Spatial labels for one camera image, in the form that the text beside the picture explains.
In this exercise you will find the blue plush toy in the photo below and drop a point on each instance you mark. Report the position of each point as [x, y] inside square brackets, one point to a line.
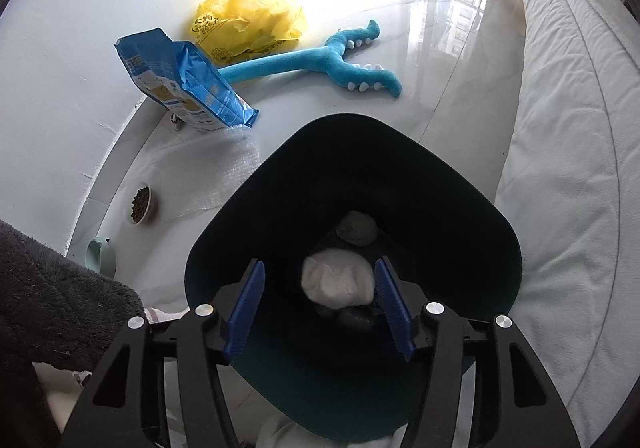
[327, 60]

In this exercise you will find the dark teal trash bin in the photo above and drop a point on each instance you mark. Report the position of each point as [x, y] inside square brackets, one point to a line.
[349, 187]

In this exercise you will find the yellow plastic bag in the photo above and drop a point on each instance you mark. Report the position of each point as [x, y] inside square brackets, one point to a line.
[232, 31]

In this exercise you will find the pet food bowl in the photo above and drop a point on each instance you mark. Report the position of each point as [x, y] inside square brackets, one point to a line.
[140, 204]

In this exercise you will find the white tissue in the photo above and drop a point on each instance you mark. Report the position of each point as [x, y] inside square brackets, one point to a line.
[338, 278]
[357, 229]

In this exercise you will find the dark fleece sleeve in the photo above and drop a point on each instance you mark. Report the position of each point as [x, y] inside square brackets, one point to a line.
[55, 311]

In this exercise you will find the black snack packet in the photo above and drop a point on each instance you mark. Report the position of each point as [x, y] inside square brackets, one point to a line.
[365, 317]

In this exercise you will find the pale green cup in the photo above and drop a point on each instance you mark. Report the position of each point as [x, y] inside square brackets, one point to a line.
[100, 257]

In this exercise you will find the blue pet food bag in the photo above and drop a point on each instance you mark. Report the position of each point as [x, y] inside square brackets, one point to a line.
[177, 75]

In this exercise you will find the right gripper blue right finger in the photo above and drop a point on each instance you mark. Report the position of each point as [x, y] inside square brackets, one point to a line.
[402, 303]

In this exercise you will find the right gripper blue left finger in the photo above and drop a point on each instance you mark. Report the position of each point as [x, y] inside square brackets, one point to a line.
[236, 305]

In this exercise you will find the grey bed mattress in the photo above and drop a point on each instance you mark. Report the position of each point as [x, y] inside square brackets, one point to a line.
[570, 189]

